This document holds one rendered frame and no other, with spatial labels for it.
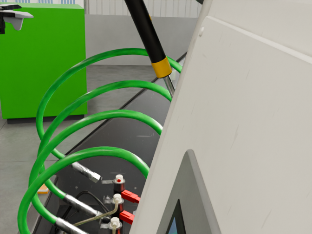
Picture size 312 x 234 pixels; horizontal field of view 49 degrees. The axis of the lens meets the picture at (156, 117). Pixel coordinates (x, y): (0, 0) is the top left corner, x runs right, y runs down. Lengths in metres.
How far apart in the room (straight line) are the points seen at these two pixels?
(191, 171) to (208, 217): 0.05
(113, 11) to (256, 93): 7.03
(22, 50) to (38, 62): 0.20
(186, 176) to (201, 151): 0.02
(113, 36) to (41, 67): 3.35
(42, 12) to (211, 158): 3.79
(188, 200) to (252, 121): 0.07
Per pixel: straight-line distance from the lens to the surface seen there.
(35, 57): 4.01
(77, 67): 0.73
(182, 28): 7.33
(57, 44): 3.98
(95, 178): 0.82
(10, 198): 2.89
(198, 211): 0.19
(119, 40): 7.19
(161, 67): 0.39
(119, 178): 0.81
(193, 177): 0.21
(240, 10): 0.24
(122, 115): 0.57
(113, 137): 1.11
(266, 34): 0.19
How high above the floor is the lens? 1.55
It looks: 21 degrees down
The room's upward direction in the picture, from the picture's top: 3 degrees clockwise
